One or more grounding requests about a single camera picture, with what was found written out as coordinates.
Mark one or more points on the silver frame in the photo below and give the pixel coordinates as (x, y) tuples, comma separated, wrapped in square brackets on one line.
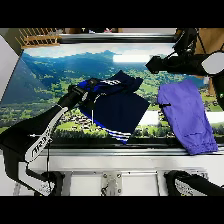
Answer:
[(110, 152)]

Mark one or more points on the purple garment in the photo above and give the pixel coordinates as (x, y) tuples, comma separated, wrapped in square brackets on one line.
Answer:
[(186, 113)]

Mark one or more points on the navy striped garment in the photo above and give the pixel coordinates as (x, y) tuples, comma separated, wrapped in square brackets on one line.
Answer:
[(120, 110)]

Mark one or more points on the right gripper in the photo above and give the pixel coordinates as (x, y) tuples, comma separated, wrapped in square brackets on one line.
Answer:
[(158, 65)]

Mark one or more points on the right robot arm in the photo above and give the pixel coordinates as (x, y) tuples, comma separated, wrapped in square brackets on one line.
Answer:
[(188, 65)]

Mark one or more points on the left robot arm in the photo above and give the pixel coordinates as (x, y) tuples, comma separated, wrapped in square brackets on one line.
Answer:
[(30, 133)]

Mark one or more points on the wooden rack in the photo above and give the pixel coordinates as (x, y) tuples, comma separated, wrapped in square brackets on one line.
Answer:
[(38, 39)]

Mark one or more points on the brown garment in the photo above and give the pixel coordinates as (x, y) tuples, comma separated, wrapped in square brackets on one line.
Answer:
[(210, 39)]

